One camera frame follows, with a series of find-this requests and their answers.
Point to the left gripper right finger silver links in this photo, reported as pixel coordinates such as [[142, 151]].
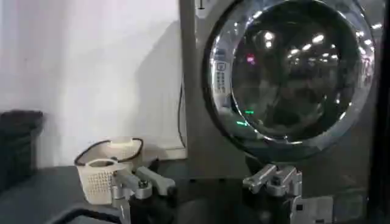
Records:
[[274, 180]]

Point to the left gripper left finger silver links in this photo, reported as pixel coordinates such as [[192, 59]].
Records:
[[143, 181]]

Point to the white plastic laundry basket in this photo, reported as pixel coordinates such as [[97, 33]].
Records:
[[103, 170]]

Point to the grey dryer cabinet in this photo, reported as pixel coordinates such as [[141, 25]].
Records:
[[320, 170]]

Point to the round glass dryer door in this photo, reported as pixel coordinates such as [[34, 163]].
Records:
[[289, 76]]

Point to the dark grey bin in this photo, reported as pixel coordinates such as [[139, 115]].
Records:
[[15, 146]]

